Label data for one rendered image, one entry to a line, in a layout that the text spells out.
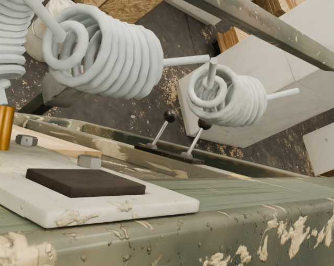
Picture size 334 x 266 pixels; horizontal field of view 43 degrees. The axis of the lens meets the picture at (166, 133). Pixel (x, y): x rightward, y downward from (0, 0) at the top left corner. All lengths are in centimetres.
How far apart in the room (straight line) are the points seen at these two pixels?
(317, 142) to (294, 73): 282
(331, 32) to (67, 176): 313
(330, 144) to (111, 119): 353
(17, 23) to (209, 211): 17
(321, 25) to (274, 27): 293
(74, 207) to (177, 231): 6
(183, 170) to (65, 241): 85
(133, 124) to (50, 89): 162
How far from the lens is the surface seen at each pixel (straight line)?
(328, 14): 336
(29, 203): 18
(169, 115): 114
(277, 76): 337
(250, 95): 50
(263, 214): 29
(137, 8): 346
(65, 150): 105
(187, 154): 103
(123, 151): 116
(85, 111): 305
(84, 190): 21
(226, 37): 504
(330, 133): 600
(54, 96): 176
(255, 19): 40
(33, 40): 293
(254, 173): 119
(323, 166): 597
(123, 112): 330
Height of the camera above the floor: 208
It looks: 35 degrees down
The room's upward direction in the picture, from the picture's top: 61 degrees clockwise
